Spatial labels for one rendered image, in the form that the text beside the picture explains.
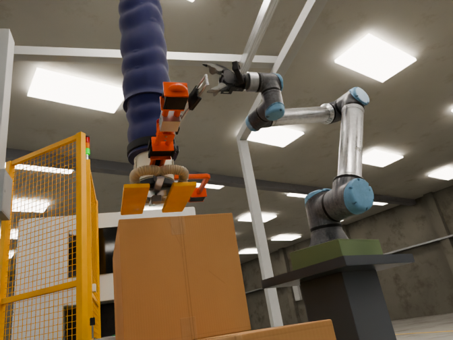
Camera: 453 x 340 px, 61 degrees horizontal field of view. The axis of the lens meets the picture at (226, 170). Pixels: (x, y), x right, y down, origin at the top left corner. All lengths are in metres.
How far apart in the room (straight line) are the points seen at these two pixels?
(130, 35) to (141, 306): 1.31
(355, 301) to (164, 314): 0.84
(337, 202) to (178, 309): 0.87
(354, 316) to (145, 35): 1.58
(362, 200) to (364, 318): 0.49
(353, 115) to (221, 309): 1.20
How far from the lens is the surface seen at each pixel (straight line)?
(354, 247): 1.76
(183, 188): 1.58
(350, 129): 2.00
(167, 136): 1.41
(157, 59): 1.96
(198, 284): 1.31
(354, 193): 1.75
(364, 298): 1.81
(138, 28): 2.07
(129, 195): 1.61
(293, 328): 0.74
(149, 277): 1.29
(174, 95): 1.18
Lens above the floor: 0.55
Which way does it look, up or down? 23 degrees up
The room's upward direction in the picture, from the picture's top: 9 degrees counter-clockwise
